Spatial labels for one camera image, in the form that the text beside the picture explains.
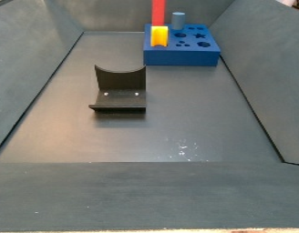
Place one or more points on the yellow notched block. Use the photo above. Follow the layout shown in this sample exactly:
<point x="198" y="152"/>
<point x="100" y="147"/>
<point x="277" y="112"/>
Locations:
<point x="159" y="35"/>

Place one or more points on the light blue cylinder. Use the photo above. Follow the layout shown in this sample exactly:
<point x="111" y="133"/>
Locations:
<point x="178" y="20"/>

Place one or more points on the blue foam shape-sorter block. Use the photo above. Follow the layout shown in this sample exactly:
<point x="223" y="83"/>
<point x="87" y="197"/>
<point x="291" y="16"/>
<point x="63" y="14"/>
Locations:
<point x="191" y="48"/>

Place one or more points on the dark grey curved cradle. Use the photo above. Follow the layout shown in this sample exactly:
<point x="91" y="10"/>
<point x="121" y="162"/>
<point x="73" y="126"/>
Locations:
<point x="121" y="90"/>

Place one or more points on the red rectangular block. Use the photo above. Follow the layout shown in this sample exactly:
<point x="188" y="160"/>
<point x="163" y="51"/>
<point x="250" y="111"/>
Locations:
<point x="158" y="12"/>

